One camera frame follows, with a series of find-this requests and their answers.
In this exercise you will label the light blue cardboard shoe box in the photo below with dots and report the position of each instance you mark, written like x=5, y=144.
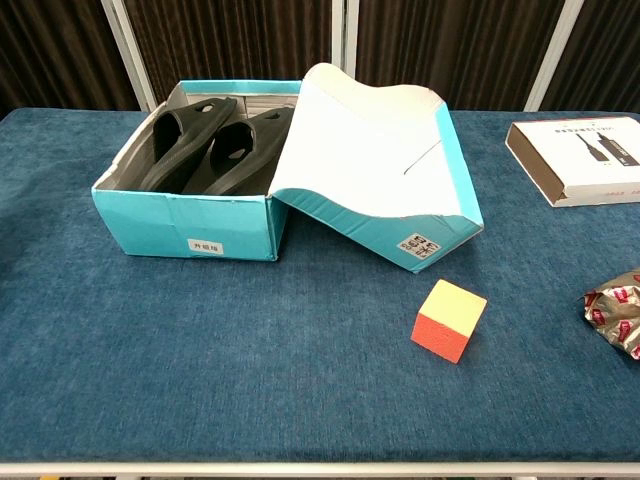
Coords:
x=225, y=225

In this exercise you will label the blue table cloth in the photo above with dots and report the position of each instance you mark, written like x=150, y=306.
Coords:
x=250, y=390

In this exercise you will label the orange and yellow cube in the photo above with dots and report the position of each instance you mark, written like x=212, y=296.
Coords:
x=440, y=335

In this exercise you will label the silver red foil snack bag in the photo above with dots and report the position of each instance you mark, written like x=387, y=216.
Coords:
x=615, y=320

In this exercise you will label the dark brown pleated curtain panel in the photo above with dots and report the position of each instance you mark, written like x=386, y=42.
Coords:
x=50, y=50
x=225, y=40
x=450, y=40
x=605, y=55

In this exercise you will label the white box with device print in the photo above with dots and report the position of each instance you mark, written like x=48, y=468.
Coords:
x=600, y=170

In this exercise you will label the black rubber slipper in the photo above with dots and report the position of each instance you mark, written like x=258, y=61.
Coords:
x=180, y=165
x=250, y=165

